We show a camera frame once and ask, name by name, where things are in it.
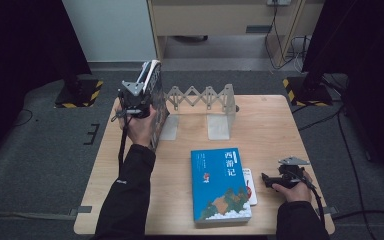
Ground hanging black cables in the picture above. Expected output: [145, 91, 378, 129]
[263, 4, 313, 72]

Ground grey tape piece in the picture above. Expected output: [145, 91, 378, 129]
[316, 205, 340, 216]
[69, 205, 94, 216]

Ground person's right hand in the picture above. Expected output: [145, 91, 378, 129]
[271, 171, 314, 204]

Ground light wooden desk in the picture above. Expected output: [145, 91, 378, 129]
[146, 0, 325, 68]

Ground thick blue book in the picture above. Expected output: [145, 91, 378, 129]
[190, 147, 253, 225]

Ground black yellow striped stand base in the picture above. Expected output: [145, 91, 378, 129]
[281, 75, 335, 108]
[53, 74, 105, 109]

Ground magazine with portrait cover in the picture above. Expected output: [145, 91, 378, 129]
[135, 59, 153, 87]

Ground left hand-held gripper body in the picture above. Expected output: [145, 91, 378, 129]
[116, 79, 154, 120]

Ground expandable metal book rack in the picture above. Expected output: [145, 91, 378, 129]
[158, 83, 240, 142]

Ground white caterpillar picture book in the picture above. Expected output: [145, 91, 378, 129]
[241, 167, 259, 207]

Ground thick black floor cable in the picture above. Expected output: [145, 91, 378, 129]
[291, 99, 384, 240]

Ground person's left hand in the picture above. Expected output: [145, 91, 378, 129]
[112, 99, 158, 148]

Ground hand-held gripper cable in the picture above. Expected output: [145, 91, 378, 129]
[110, 108, 130, 178]
[296, 173, 326, 226]

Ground black curtain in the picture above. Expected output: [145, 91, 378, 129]
[300, 0, 384, 183]
[0, 0, 92, 171]

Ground left hand-held gripper cable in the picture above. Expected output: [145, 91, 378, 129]
[110, 108, 130, 178]

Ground white panel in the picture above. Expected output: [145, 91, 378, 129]
[61, 0, 158, 64]

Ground right hand-held gripper cable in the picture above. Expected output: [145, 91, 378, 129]
[296, 173, 326, 226]

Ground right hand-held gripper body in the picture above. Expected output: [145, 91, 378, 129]
[276, 156, 311, 190]

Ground grey floor strip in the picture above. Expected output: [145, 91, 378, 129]
[0, 211, 78, 222]

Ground dark round object under desk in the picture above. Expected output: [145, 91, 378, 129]
[172, 34, 210, 44]

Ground thin black floor cable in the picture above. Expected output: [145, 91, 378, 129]
[13, 108, 35, 128]

